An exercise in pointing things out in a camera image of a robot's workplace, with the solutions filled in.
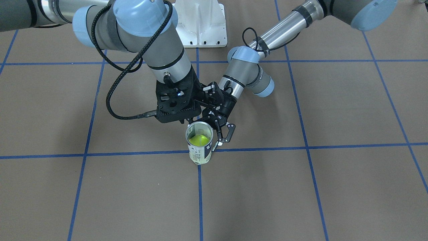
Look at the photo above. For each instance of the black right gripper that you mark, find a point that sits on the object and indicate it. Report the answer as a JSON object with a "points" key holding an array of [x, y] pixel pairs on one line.
{"points": [[196, 89]]}

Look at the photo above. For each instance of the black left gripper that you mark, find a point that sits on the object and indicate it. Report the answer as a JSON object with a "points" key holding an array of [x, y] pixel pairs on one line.
{"points": [[223, 107]]}

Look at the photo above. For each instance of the Wilson tennis ball can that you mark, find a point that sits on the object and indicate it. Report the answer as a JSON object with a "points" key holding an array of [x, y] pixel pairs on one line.
{"points": [[199, 155]]}

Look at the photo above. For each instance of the tennis ball with Roland Garros print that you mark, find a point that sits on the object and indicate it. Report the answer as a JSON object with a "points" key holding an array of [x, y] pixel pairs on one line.
{"points": [[199, 140]]}

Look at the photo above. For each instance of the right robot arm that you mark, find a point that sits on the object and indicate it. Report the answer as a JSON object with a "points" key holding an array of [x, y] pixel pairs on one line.
{"points": [[126, 33]]}

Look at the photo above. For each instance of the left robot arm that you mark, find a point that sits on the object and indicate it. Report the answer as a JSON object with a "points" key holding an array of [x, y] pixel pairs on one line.
{"points": [[244, 70]]}

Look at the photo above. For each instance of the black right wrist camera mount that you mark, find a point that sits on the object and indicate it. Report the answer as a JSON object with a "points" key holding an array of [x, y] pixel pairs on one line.
{"points": [[178, 101]]}

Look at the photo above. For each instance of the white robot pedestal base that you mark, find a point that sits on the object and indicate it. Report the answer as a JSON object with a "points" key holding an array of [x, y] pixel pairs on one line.
{"points": [[201, 23]]}

